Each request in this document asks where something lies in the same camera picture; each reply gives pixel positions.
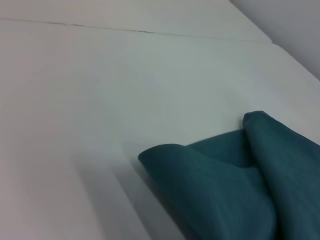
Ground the teal T-shirt with FREE print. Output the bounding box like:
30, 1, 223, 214
137, 110, 320, 240

